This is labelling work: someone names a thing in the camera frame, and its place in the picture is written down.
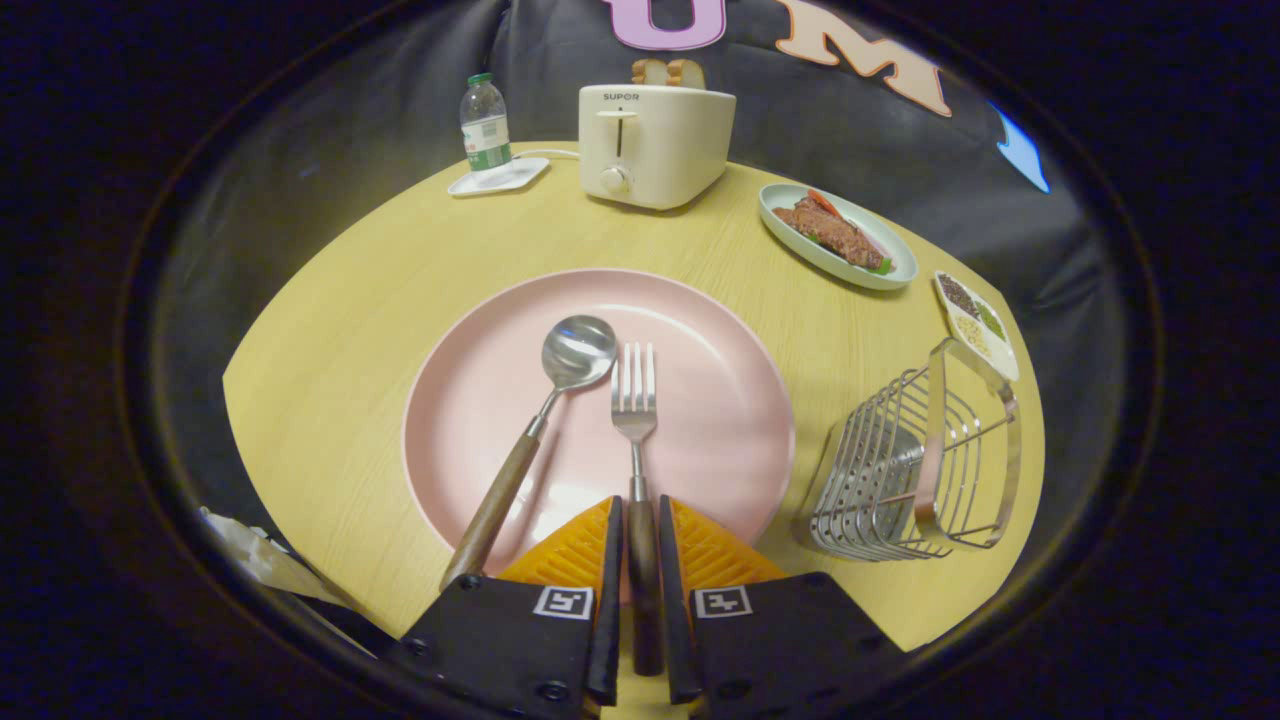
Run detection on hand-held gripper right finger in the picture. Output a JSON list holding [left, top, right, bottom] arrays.
[[657, 495, 906, 720]]

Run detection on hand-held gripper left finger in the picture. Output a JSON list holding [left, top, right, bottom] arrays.
[[390, 495, 626, 720]]

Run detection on wooden handled fork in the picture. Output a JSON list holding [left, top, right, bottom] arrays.
[[610, 342, 666, 678]]

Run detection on wooden handled spoon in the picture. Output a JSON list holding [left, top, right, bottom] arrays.
[[438, 315, 619, 593]]

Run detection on pink round plate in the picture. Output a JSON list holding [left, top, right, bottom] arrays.
[[402, 268, 797, 579]]

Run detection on crumpled white cloth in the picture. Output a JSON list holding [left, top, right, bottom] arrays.
[[198, 507, 361, 613]]

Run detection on white divided seasoning dish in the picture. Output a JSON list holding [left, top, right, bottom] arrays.
[[934, 270, 1021, 383]]

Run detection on pale green plate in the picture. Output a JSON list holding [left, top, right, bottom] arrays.
[[758, 183, 919, 292]]

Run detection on brown meat slices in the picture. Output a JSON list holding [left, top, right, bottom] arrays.
[[772, 198, 886, 269]]

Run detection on white square coaster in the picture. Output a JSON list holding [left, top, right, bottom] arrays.
[[447, 157, 552, 198]]

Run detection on cream white toaster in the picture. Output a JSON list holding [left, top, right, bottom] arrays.
[[578, 84, 738, 211]]

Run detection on clear plastic water bottle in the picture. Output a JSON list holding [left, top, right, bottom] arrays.
[[460, 72, 513, 174]]

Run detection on metal wire basket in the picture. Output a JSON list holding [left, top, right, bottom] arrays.
[[808, 337, 1023, 562]]

